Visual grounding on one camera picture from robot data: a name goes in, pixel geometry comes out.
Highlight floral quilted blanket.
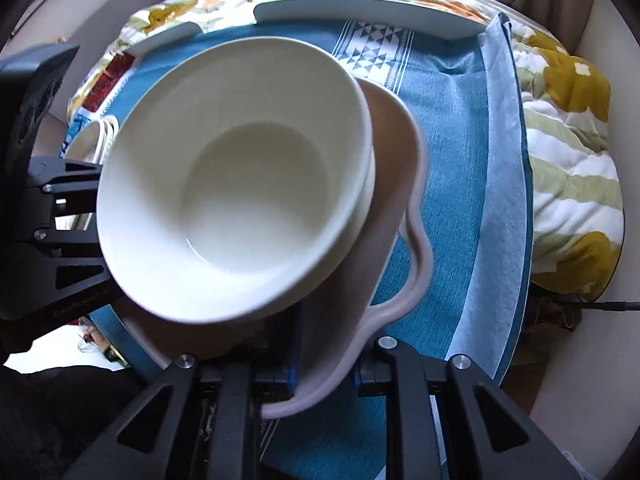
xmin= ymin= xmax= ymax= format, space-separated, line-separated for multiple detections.
xmin=65 ymin=0 xmax=626 ymax=296

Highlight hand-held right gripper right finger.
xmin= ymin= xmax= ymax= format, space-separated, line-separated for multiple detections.
xmin=352 ymin=336 xmax=583 ymax=480

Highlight pink wavy-rim bowl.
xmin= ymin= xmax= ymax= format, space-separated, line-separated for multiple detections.
xmin=120 ymin=77 xmax=435 ymax=420

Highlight blue patterned tablecloth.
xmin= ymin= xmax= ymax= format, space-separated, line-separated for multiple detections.
xmin=60 ymin=19 xmax=533 ymax=480

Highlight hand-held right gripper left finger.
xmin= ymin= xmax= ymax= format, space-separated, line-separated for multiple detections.
xmin=65 ymin=310 xmax=302 ymax=480

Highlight plain white bowl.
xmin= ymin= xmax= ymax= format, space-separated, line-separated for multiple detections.
xmin=96 ymin=37 xmax=375 ymax=325

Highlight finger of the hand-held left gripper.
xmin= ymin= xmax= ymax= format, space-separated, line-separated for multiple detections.
xmin=30 ymin=227 xmax=108 ymax=261
xmin=27 ymin=156 xmax=106 ymax=216

